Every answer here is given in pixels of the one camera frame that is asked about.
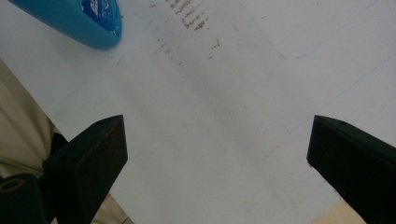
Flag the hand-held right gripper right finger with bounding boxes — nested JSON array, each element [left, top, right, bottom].
[[306, 115, 396, 224]]

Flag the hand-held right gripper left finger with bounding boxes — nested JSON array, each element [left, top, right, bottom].
[[43, 115, 129, 224]]

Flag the blue rounded plastic bottle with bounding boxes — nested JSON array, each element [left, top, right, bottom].
[[7, 0, 123, 50]]

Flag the white table mat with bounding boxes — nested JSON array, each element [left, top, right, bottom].
[[0, 0, 396, 224]]

